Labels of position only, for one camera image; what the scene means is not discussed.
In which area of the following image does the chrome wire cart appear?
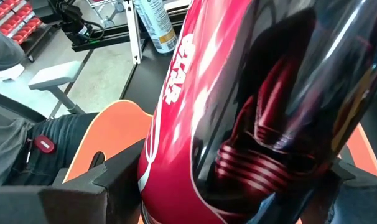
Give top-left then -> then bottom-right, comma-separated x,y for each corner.
85,0 -> 127,29

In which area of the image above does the person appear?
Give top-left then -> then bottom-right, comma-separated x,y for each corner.
0,27 -> 99,187

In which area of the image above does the red cola can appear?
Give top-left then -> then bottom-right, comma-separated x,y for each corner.
137,0 -> 377,224

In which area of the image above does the orange plastic bin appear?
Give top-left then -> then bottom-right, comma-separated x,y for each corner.
62,99 -> 377,224

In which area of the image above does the black aluminium table frame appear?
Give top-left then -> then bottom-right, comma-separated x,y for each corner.
72,6 -> 192,53

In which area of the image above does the grey office chair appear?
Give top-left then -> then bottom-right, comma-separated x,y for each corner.
0,60 -> 85,124

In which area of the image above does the wire rack with red bins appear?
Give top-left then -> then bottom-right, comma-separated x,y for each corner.
0,0 -> 43,63

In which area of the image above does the red oval fob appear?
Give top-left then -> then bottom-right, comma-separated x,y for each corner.
34,134 -> 57,154

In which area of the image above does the black power adapter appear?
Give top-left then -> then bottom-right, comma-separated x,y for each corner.
47,0 -> 105,47

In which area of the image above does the tall silver can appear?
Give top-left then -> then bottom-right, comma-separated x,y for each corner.
133,0 -> 179,54

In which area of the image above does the white post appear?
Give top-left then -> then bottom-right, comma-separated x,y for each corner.
123,0 -> 143,65

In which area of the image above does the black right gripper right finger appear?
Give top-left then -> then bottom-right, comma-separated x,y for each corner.
327,161 -> 377,224

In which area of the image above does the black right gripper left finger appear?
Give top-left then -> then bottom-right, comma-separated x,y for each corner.
0,139 -> 146,224

